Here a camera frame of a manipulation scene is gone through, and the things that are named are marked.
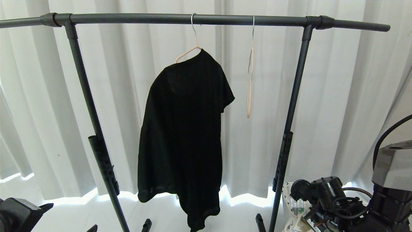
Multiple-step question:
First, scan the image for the black garment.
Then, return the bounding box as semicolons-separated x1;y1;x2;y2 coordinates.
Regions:
137;48;236;232

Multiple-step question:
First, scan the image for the cream printed garment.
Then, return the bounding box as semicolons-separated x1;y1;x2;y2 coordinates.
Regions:
283;211;321;232

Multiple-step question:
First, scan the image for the pink clothes hanger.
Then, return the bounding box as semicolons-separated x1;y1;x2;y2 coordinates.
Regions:
175;13;202;64
246;15;255;119

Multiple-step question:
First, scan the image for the white laundry basket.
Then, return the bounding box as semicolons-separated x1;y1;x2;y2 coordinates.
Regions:
281;181;313;232

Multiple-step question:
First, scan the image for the black clothes rack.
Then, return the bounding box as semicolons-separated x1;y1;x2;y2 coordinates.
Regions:
0;12;391;232

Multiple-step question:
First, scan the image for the white curtain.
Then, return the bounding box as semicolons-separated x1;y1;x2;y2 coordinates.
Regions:
0;0;412;208

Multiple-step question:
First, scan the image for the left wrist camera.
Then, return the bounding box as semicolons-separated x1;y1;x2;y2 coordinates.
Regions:
0;197;54;232

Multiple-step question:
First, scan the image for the black cable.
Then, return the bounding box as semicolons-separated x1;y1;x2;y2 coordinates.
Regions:
372;114;412;170
331;187;374;220

